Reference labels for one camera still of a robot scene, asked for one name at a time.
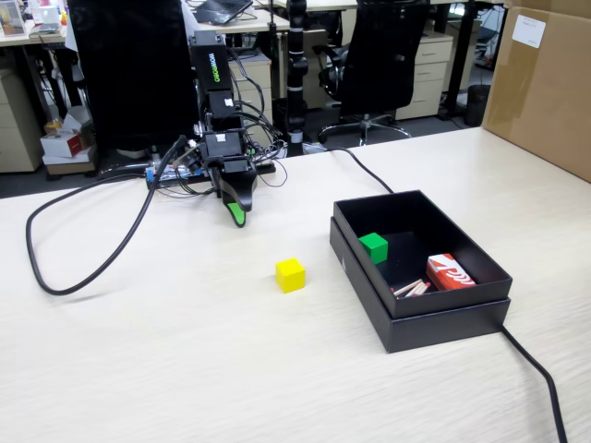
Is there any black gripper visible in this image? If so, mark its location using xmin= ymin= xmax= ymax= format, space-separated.
xmin=201 ymin=129 xmax=259 ymax=230

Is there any green wooden cube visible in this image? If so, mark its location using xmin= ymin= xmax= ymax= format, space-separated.
xmin=357 ymin=232 xmax=390 ymax=266

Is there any yellow wooden cube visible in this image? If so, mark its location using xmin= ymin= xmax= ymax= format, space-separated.
xmin=274 ymin=257 xmax=308 ymax=294

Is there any blue controller circuit board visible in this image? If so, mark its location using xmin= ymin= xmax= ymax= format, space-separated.
xmin=144 ymin=161 xmax=207 ymax=185

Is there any grey drawer cabinet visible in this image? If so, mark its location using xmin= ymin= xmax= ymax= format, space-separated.
xmin=227 ymin=52 xmax=274 ymax=136

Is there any black pole with white bands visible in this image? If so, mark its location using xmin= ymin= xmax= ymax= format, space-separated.
xmin=285 ymin=0 xmax=309 ymax=158

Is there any large black monitor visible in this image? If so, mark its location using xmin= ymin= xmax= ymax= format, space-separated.
xmin=66 ymin=0 xmax=201 ymax=161

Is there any small white cardboard box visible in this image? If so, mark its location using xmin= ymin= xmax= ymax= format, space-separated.
xmin=40 ymin=107 xmax=97 ymax=177

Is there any black laptop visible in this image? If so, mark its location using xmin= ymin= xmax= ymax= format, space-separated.
xmin=193 ymin=0 xmax=255 ymax=26

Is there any black office chair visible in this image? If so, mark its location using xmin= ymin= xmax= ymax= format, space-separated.
xmin=312 ymin=0 xmax=432 ymax=146

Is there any white drawer cabinet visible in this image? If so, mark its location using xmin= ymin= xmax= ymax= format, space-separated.
xmin=395 ymin=33 xmax=454 ymax=122

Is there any red and white matchbox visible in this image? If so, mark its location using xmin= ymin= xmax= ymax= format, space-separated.
xmin=425 ymin=253 xmax=477 ymax=293

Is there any beige drawer cabinet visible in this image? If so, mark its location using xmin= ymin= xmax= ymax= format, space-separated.
xmin=0 ymin=67 xmax=46 ymax=174

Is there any black open box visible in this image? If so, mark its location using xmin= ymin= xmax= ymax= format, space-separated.
xmin=328 ymin=216 xmax=513 ymax=355

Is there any black cardboard box tray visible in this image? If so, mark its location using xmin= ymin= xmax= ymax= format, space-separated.
xmin=332 ymin=188 xmax=515 ymax=320

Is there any black trash bin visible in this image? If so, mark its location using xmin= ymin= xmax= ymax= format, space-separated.
xmin=464 ymin=83 xmax=492 ymax=127

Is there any framed picture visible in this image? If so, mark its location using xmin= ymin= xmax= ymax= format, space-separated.
xmin=0 ymin=0 xmax=28 ymax=38

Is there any large brown cardboard box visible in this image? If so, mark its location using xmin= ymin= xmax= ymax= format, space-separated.
xmin=480 ymin=0 xmax=591 ymax=184

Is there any thin black wire bundle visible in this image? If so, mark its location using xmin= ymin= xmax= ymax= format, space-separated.
xmin=224 ymin=43 xmax=288 ymax=189

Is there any thick black looping cable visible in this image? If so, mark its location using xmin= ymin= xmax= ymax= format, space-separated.
xmin=25 ymin=134 xmax=188 ymax=297

